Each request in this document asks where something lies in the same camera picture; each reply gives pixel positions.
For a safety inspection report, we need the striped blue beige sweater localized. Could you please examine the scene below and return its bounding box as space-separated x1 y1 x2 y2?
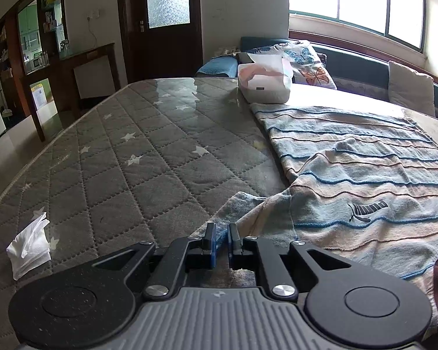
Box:
204 102 438 300

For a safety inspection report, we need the grey quilted star table cover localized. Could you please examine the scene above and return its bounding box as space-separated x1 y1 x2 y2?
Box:
0 76 438 350

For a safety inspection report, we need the white pink tissue box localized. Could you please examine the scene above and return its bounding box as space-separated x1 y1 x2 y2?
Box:
237 53 293 104

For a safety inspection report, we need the crumpled white tissue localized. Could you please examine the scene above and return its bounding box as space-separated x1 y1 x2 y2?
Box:
6 212 51 281

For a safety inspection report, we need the blue cushion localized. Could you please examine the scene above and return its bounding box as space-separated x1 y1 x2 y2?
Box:
196 56 238 78

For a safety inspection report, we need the butterfly print pillow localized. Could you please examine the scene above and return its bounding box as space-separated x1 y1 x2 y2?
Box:
247 40 338 90

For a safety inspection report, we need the dark teal corner sofa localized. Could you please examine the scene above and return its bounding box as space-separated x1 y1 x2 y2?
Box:
223 36 438 118

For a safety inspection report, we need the dark wooden console table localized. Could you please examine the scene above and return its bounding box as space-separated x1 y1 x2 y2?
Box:
20 42 123 143

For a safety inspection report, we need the grey square cushion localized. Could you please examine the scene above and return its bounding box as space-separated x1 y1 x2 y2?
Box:
388 61 435 117

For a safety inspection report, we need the dark wooden door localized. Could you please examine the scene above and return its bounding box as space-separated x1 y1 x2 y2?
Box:
118 0 203 83

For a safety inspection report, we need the dark wooden display cabinet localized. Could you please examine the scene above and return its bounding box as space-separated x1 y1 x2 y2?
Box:
0 0 68 127

